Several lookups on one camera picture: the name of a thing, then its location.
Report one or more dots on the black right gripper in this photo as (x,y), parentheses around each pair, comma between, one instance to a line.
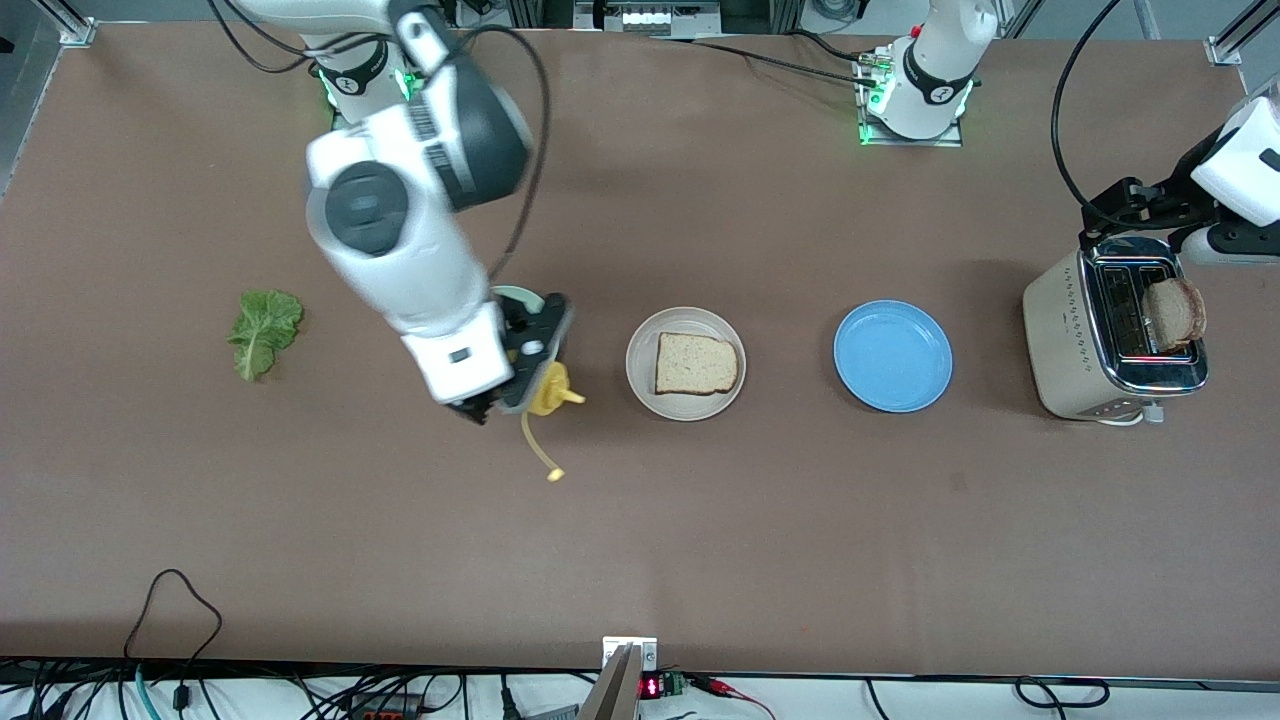
(475,413)

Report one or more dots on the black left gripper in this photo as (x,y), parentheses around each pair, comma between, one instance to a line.
(1160,199)

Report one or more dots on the yellow squeeze bottle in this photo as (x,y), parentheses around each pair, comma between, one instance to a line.
(548,392)

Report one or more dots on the brown bread slice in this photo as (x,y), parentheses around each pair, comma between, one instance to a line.
(1175,315)
(695,365)

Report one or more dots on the green lettuce leaf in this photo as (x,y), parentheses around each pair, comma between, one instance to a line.
(262,330)

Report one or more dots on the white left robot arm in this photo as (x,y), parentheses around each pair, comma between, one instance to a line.
(940,60)

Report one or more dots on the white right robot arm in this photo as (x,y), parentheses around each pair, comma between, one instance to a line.
(400,260)

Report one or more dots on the pale green plate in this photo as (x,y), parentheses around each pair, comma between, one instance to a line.
(522,297)

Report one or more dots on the beige plate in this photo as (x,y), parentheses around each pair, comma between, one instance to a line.
(690,408)

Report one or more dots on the blue plate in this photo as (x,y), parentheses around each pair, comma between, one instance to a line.
(893,356)

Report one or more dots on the cream and chrome toaster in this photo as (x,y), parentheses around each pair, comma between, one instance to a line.
(1060,340)

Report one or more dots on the red digit display module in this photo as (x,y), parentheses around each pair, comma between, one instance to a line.
(652,687)

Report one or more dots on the control box with lights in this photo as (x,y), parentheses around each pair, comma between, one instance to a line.
(650,18)

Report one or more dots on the black power strip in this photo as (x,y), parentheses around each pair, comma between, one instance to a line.
(385,712)

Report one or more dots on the red clip lead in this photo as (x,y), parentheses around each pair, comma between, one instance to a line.
(715,686)

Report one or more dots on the aluminium frame profile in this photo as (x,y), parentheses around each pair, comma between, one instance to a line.
(1225,48)
(75,30)

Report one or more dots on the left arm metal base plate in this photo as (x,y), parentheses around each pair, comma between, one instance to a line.
(905,142)

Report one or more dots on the white metal bracket plate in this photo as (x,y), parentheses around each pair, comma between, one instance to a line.
(648,655)

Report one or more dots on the grey aluminium camera post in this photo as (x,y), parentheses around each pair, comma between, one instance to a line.
(612,695)

